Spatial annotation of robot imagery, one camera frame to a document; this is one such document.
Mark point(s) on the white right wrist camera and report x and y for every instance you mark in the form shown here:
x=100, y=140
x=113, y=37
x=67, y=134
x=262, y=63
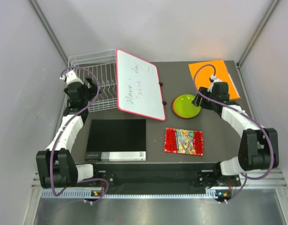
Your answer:
x=213, y=79

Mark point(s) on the grey slotted cable duct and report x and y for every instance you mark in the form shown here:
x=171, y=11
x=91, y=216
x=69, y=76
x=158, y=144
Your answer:
x=82, y=193

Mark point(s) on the black flat box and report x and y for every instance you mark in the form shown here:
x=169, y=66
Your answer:
x=116, y=140

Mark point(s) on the lime green plate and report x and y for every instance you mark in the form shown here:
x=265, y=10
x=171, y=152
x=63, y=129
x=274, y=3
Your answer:
x=184, y=100

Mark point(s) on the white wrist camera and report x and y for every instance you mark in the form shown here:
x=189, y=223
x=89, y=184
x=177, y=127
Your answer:
x=71, y=77
x=213, y=79

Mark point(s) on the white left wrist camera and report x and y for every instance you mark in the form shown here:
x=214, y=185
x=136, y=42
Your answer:
x=71, y=77

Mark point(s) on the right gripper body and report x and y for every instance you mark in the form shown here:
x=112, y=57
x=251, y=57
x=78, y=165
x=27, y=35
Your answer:
x=207, y=104

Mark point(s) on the white wire dish rack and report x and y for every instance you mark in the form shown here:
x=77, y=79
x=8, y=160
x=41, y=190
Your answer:
x=103, y=65

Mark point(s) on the orange paper folder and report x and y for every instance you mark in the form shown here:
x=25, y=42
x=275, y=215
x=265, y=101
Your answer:
x=204, y=75

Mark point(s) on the orange plate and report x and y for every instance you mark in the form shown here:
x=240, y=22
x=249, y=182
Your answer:
x=173, y=108

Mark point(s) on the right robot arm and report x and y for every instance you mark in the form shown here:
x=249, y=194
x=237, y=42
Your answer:
x=259, y=147

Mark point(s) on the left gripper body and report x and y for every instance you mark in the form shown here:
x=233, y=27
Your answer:
x=89, y=94

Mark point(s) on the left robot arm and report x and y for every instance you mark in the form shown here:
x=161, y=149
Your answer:
x=56, y=167

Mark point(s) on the red floral plate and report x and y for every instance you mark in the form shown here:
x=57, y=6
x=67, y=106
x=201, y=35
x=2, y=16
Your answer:
x=188, y=112

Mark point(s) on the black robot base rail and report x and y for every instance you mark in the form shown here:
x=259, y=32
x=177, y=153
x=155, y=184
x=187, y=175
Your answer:
x=162, y=178

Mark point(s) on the pink framed whiteboard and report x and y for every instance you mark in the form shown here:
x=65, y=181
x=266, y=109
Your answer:
x=138, y=87

